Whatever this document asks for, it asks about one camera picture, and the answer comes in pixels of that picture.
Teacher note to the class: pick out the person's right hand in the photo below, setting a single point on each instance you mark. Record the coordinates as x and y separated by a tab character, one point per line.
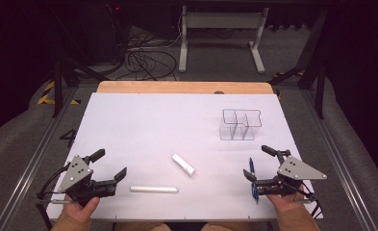
284	202

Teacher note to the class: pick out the wooden table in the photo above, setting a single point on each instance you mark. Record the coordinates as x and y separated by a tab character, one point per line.
177	87

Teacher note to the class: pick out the white table board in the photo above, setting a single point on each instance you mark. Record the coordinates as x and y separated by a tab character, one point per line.
164	128

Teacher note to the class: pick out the yellow black hazard tape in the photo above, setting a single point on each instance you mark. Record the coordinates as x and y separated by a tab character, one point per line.
47	96

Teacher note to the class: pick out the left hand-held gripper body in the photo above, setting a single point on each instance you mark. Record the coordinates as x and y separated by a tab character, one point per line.
76	173

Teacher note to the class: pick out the blue pen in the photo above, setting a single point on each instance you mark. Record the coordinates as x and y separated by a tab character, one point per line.
251	165

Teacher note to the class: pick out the person's left hand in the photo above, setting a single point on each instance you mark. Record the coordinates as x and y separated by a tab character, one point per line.
80	210

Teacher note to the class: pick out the black metal stand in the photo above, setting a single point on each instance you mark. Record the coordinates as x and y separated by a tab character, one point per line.
58	83
319	89

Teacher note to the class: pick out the long white pen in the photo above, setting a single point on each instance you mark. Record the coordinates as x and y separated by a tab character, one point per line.
154	189

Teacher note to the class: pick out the clear plastic organizer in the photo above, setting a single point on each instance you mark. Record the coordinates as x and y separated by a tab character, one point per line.
241	128

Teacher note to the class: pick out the short white stick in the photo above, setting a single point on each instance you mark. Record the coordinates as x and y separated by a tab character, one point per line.
183	164

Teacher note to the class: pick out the aluminium floor rail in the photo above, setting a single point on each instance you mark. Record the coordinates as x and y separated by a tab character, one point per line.
337	160
32	170

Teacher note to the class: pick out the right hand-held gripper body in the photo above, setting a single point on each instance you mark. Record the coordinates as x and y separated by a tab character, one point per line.
297	171

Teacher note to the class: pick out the white metal stand frame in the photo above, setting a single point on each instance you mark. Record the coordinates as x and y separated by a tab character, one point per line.
223	20

